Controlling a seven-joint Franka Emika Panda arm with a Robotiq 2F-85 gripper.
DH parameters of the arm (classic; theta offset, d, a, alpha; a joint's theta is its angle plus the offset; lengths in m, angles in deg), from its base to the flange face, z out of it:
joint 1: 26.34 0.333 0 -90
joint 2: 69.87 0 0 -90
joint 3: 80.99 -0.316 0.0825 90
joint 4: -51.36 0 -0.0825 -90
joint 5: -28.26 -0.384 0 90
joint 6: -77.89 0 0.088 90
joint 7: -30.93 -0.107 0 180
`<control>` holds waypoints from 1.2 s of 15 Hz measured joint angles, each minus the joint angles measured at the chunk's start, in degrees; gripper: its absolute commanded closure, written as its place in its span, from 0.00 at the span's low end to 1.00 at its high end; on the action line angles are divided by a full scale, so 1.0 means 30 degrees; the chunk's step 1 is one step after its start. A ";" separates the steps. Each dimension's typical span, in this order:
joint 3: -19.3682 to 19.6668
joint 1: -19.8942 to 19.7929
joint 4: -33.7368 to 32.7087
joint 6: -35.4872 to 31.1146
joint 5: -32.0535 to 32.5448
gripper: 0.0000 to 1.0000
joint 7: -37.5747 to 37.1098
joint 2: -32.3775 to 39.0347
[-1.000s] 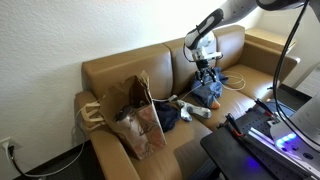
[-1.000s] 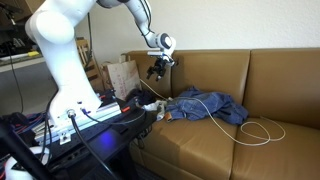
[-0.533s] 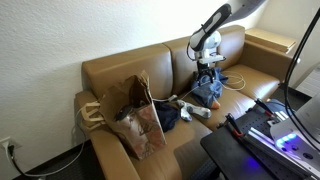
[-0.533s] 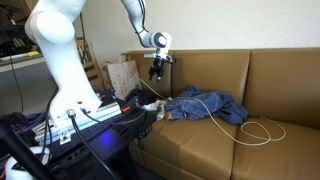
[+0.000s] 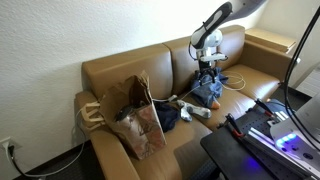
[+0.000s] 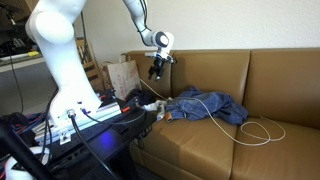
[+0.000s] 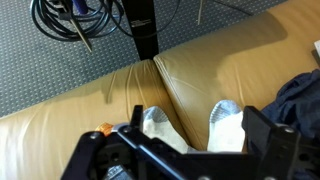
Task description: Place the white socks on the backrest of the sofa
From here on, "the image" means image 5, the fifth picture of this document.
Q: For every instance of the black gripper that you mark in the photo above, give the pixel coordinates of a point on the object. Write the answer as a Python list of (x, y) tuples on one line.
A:
[(206, 68)]

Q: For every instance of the white sock grey toe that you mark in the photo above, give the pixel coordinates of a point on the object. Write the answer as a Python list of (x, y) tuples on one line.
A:
[(184, 111)]

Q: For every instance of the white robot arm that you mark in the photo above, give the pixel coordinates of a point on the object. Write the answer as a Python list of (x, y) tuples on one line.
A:
[(213, 25)]

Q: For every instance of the white robot base blue lights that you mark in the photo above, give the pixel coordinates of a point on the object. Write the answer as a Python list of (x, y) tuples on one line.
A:
[(300, 133)]

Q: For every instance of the brown leather sofa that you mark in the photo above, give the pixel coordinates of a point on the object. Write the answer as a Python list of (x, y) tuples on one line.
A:
[(133, 66)]

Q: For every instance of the blue denim garment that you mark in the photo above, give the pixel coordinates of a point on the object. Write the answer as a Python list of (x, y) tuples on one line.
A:
[(208, 91)]

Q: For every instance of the small orange item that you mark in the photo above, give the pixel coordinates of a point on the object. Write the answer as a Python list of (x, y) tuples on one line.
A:
[(216, 105)]

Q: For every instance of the white charger adapter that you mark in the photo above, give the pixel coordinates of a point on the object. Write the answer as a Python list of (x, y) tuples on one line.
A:
[(172, 98)]

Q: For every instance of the black red clamp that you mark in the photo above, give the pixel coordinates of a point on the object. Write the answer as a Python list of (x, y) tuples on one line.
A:
[(233, 126), (265, 106)]

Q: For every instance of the dark navy cloth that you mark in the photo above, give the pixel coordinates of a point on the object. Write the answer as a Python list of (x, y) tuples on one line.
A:
[(166, 116)]

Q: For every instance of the wooden side table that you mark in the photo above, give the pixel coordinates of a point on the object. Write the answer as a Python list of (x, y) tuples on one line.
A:
[(271, 39)]

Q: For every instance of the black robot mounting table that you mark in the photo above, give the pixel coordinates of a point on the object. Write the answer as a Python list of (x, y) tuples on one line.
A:
[(226, 153)]

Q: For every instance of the brown paper bag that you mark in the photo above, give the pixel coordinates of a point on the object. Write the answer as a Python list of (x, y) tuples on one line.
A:
[(140, 130)]

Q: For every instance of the black object inside bag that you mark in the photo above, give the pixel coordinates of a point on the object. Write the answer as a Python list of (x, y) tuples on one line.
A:
[(122, 112)]

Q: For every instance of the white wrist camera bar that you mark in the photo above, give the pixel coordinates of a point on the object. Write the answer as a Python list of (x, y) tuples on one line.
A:
[(213, 57)]

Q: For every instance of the white wall heater unit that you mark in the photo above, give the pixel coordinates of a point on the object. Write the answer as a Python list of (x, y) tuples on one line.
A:
[(310, 83)]

